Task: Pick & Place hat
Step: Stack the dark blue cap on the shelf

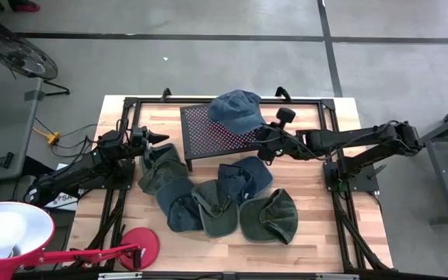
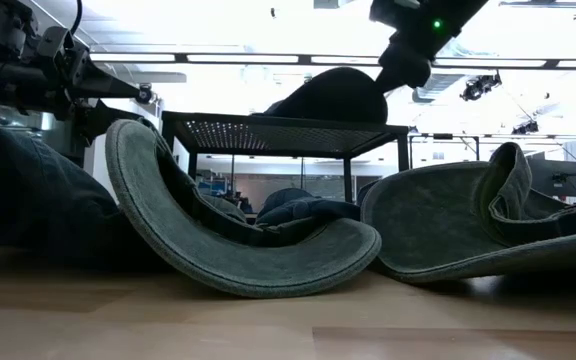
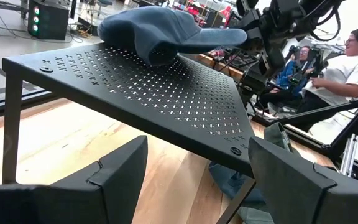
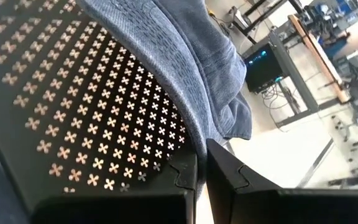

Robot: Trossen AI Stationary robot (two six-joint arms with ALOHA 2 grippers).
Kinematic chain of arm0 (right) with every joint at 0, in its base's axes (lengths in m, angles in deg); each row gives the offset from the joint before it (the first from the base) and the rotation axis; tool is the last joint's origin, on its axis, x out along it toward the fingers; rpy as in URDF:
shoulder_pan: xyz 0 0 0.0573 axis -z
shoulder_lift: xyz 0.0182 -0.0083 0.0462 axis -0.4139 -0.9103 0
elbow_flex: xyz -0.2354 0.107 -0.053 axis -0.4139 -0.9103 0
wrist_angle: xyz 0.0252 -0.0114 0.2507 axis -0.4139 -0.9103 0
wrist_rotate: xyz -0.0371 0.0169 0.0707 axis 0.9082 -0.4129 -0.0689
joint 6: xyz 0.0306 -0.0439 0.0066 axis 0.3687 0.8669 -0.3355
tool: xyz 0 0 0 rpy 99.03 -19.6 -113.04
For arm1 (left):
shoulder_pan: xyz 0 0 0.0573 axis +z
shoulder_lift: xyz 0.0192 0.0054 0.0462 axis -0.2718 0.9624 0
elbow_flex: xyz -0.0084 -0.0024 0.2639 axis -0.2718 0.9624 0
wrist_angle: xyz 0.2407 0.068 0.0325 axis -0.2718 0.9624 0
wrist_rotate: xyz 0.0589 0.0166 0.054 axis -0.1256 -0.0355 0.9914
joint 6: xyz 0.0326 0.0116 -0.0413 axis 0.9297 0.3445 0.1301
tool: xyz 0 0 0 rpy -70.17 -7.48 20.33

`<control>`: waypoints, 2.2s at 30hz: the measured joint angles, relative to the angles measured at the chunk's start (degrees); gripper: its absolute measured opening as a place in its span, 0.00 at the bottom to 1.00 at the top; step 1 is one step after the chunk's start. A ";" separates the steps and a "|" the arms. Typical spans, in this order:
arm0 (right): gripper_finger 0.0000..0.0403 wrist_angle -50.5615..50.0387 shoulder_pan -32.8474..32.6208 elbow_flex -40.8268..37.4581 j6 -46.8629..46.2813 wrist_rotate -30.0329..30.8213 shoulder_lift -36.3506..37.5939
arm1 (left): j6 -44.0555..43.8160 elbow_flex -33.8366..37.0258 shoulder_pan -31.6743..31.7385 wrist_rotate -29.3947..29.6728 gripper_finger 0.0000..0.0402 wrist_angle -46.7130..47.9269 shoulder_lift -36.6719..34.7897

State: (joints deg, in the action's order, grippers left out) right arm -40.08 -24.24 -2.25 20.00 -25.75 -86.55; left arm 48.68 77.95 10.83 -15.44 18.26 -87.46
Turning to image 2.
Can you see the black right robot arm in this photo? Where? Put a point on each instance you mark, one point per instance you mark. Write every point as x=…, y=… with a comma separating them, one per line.
x=418, y=15

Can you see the dark faded denim cap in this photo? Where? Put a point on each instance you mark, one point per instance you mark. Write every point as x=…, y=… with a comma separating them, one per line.
x=28, y=195

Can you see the black ceiling spotlight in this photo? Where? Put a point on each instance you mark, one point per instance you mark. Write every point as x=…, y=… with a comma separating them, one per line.
x=143, y=94

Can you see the black track light cluster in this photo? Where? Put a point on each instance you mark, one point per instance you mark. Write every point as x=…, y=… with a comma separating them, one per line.
x=479, y=86
x=525, y=128

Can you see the black perforated metal rack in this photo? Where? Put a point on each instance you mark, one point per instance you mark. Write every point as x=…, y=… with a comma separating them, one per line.
x=278, y=135

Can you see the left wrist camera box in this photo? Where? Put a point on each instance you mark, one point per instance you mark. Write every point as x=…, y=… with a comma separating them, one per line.
x=53, y=42

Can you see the dark computer monitor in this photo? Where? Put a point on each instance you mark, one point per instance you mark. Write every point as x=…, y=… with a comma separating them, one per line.
x=553, y=177

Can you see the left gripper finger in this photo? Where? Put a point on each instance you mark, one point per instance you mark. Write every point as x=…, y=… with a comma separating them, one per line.
x=98, y=87
x=90, y=117

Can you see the long ceiling light strip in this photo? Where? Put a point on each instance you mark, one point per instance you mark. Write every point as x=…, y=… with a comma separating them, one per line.
x=243, y=58

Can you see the silver ventilation duct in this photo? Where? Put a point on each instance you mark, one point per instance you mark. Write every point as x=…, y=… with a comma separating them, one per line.
x=438, y=89

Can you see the blue denim cap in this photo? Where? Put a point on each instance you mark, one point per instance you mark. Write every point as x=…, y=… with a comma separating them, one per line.
x=293, y=205

